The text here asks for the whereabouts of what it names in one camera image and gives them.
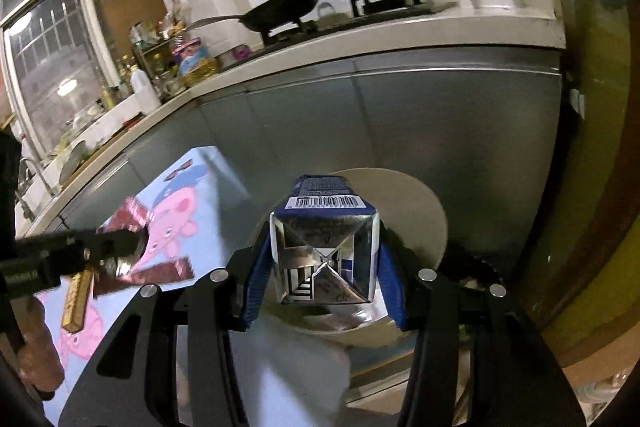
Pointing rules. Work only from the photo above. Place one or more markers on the gas stove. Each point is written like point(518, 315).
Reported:
point(380, 14)

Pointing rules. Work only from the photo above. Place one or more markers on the blue drink carton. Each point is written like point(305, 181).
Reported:
point(325, 257)

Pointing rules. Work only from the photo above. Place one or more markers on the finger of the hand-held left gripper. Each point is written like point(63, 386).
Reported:
point(100, 244)

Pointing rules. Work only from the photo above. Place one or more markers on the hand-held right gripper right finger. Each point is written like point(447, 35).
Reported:
point(394, 287)

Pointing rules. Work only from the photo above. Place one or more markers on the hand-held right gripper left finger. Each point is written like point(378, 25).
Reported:
point(256, 287)

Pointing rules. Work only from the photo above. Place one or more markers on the white foam box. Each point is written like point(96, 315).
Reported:
point(107, 124)

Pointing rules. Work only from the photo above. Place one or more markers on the gold patterned snack wrapper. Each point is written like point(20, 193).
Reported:
point(77, 302)

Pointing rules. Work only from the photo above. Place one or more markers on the round metal strainer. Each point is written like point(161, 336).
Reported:
point(72, 162)

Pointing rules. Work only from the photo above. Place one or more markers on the white plastic jug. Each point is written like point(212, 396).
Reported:
point(145, 94)

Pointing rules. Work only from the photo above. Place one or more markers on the cooking oil bottle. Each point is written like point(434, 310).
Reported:
point(195, 62)

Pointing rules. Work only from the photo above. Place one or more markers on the printed blanket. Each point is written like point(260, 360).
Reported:
point(200, 187)

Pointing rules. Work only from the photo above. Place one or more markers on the black wok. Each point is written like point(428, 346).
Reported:
point(280, 12)

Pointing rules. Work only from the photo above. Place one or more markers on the barred window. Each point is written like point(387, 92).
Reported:
point(50, 72)

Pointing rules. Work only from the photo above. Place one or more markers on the grey kitchen counter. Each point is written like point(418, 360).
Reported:
point(400, 117)

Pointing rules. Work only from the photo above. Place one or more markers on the shelf of seasoning packets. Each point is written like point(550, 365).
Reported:
point(160, 37)

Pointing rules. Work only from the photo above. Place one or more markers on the beige round trash bin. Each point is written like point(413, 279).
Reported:
point(415, 207)

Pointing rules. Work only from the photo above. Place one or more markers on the person's left hand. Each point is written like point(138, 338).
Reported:
point(42, 347)

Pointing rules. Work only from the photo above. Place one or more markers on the maroon snack wrapper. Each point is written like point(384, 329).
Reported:
point(160, 272)

